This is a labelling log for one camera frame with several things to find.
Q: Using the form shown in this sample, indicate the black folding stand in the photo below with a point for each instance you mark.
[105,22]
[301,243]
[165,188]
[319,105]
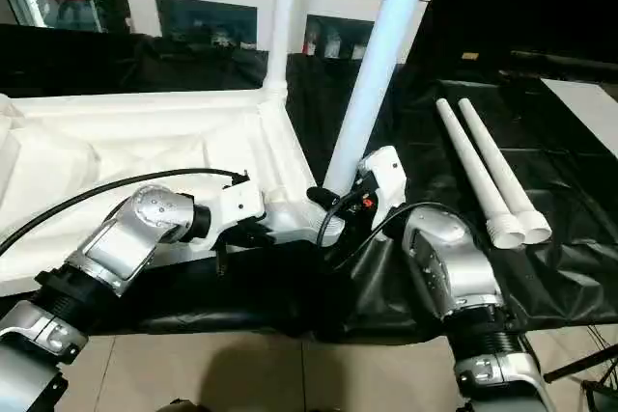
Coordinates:
[584,364]

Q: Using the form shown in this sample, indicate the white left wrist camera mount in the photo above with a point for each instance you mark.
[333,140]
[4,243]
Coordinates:
[237,202]

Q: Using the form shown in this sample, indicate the white flat board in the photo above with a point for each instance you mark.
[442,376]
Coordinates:
[589,108]

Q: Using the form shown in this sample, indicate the white plastic table top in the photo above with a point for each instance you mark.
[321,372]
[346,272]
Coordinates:
[116,142]

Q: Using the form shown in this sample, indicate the white plastic table leg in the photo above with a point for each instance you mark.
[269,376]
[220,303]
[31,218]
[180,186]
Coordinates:
[507,166]
[282,16]
[381,65]
[473,166]

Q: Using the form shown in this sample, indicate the black work mat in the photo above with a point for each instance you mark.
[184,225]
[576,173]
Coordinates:
[406,113]

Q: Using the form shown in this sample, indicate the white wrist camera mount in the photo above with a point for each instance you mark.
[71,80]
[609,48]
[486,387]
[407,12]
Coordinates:
[237,202]
[383,178]

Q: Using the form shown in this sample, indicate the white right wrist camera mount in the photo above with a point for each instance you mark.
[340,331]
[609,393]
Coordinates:
[383,178]

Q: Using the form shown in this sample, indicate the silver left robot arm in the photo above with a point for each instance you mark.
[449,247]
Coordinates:
[126,248]

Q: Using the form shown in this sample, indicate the small yellow tag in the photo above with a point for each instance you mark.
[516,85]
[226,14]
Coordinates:
[470,56]

